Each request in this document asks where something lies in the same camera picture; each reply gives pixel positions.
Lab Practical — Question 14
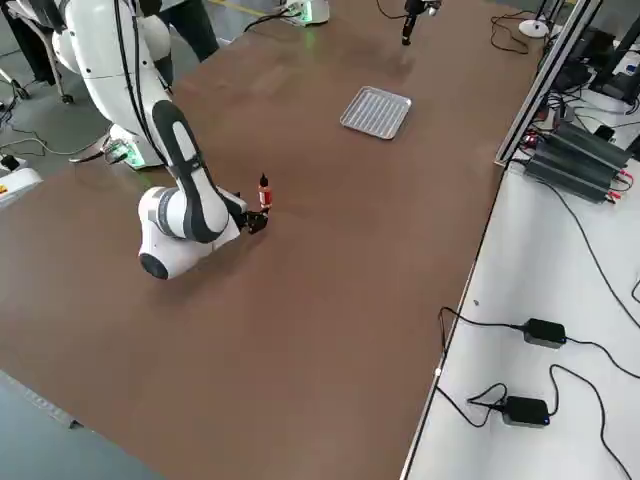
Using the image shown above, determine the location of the thin black lamp cable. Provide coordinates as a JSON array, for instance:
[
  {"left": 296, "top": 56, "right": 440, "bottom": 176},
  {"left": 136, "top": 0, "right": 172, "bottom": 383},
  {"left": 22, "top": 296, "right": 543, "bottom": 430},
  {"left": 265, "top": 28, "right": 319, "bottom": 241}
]
[{"left": 489, "top": 14, "right": 531, "bottom": 55}]

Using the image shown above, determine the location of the black adapter cable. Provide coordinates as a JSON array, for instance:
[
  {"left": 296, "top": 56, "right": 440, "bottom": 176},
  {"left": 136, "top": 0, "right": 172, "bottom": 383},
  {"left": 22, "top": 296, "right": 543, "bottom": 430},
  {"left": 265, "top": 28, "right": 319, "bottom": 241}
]
[
  {"left": 564, "top": 337, "right": 640, "bottom": 380},
  {"left": 438, "top": 307, "right": 527, "bottom": 354},
  {"left": 547, "top": 363, "right": 634, "bottom": 480},
  {"left": 467, "top": 383, "right": 509, "bottom": 428}
]

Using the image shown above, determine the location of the black finned power supply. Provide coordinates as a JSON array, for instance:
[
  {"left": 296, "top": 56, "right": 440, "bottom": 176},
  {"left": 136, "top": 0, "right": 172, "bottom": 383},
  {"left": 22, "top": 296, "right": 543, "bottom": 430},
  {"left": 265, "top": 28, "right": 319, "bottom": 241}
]
[
  {"left": 523, "top": 144, "right": 619, "bottom": 205},
  {"left": 544, "top": 121, "right": 634, "bottom": 171}
]

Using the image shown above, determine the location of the white desk lamp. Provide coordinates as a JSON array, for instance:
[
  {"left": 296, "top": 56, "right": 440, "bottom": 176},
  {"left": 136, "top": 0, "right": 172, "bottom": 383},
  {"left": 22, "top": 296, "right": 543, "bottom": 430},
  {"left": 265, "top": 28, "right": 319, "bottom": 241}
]
[{"left": 518, "top": 0, "right": 551, "bottom": 39}]

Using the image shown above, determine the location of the aluminium frame post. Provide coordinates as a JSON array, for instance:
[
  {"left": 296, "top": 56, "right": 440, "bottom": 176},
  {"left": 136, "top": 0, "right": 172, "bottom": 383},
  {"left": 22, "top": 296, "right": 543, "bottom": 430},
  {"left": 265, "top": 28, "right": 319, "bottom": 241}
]
[{"left": 493, "top": 0, "right": 601, "bottom": 169}]

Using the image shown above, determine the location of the black power adapter blue light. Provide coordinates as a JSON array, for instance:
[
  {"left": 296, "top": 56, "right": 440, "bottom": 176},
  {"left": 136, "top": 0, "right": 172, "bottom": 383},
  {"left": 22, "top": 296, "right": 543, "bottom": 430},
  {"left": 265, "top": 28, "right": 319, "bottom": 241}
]
[{"left": 501, "top": 395, "right": 550, "bottom": 429}]

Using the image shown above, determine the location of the person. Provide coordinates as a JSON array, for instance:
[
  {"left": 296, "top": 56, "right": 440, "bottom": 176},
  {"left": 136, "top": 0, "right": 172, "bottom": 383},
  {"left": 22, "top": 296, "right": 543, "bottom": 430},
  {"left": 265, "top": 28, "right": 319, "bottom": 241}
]
[{"left": 158, "top": 0, "right": 221, "bottom": 64}]

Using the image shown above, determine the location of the silver ribbed metal tray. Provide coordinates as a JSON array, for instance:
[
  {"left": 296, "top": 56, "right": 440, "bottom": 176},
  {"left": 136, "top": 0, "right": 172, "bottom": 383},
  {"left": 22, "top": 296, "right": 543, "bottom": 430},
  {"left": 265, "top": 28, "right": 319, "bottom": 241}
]
[{"left": 338, "top": 85, "right": 414, "bottom": 142}]

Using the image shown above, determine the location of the white control cabinet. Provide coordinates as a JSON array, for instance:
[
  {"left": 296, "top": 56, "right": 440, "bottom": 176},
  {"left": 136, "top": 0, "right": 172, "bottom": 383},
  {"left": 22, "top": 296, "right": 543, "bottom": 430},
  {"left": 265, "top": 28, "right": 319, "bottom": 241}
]
[{"left": 0, "top": 167, "right": 44, "bottom": 211}]

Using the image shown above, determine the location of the oil bottle with red label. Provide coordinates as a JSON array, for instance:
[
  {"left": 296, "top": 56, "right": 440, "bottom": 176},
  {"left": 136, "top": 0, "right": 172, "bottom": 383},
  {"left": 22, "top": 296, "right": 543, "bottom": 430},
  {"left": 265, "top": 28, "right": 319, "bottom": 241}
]
[{"left": 256, "top": 172, "right": 276, "bottom": 215}]

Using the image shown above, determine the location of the black power supply cable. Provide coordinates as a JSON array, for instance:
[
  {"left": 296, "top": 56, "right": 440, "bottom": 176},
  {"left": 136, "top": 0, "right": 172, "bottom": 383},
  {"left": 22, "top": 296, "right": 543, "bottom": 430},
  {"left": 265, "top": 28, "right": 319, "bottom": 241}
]
[{"left": 538, "top": 182, "right": 640, "bottom": 315}]

